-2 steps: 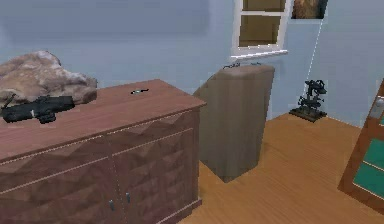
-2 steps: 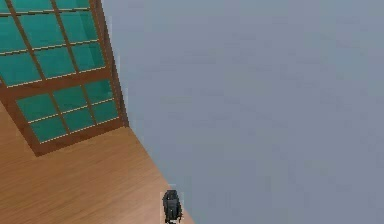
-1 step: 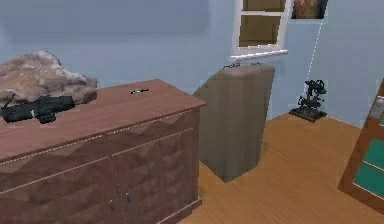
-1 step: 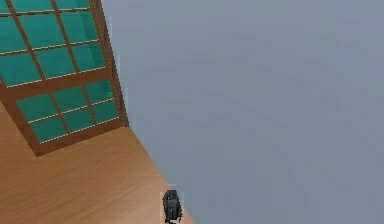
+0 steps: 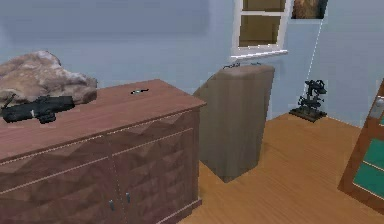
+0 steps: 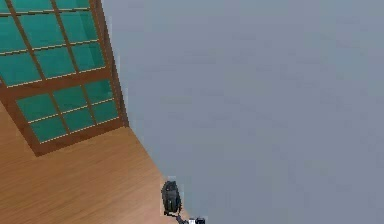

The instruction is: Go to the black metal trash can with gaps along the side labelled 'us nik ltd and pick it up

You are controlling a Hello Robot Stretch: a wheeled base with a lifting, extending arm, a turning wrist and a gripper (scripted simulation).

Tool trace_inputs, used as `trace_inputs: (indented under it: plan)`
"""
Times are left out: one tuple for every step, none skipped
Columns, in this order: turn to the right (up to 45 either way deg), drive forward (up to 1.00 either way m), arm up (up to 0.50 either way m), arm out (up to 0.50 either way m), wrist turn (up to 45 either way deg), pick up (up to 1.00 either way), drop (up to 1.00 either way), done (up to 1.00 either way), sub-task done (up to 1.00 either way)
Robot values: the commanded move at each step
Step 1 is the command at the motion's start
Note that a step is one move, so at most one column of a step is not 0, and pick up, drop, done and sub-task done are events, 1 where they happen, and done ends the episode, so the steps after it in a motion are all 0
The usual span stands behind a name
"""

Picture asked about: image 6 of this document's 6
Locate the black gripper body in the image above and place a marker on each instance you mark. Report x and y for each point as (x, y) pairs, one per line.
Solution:
(171, 198)

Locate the brown door with green panes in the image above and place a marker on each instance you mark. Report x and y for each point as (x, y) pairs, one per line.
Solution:
(63, 83)

